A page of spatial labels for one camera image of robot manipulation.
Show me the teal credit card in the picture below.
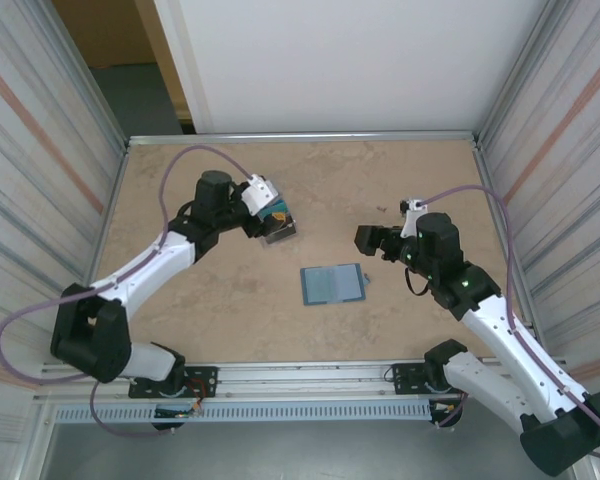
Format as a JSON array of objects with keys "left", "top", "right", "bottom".
[{"left": 262, "top": 199, "right": 290, "bottom": 221}]

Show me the blue card wallet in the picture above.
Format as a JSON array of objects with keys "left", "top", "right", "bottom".
[{"left": 299, "top": 263, "right": 371, "bottom": 306}]

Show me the small circuit board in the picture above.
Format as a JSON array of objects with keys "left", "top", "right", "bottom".
[{"left": 154, "top": 405, "right": 204, "bottom": 419}]

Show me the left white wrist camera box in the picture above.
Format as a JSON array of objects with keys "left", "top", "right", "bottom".
[{"left": 243, "top": 174, "right": 281, "bottom": 217}]

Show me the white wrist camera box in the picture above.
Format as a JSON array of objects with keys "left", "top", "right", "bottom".
[
  {"left": 399, "top": 198, "right": 429, "bottom": 239},
  {"left": 243, "top": 174, "right": 281, "bottom": 217}
]

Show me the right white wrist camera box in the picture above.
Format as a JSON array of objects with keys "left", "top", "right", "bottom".
[{"left": 399, "top": 198, "right": 429, "bottom": 239}]

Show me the aluminium table edge rail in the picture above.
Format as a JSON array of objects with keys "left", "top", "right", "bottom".
[{"left": 127, "top": 130, "right": 481, "bottom": 147}]

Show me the aluminium side rail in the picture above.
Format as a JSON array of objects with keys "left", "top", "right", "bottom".
[
  {"left": 472, "top": 139, "right": 546, "bottom": 356},
  {"left": 69, "top": 142, "right": 131, "bottom": 364}
]

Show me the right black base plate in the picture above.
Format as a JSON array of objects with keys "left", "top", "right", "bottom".
[{"left": 392, "top": 360, "right": 483, "bottom": 396}]

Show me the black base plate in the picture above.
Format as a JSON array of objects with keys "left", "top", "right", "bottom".
[
  {"left": 392, "top": 360, "right": 483, "bottom": 396},
  {"left": 128, "top": 366, "right": 219, "bottom": 400}
]

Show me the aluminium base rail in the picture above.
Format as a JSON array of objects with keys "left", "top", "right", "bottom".
[{"left": 32, "top": 357, "right": 579, "bottom": 404}]

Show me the white door frame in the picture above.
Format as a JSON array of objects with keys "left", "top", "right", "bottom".
[{"left": 152, "top": 0, "right": 216, "bottom": 135}]

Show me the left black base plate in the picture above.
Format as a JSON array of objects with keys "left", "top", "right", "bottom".
[{"left": 128, "top": 366, "right": 219, "bottom": 400}]

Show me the red wire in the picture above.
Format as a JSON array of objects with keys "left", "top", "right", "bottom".
[{"left": 187, "top": 378, "right": 216, "bottom": 401}]

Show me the grey slotted cable duct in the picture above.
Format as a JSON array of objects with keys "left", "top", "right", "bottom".
[{"left": 53, "top": 402, "right": 434, "bottom": 425}]

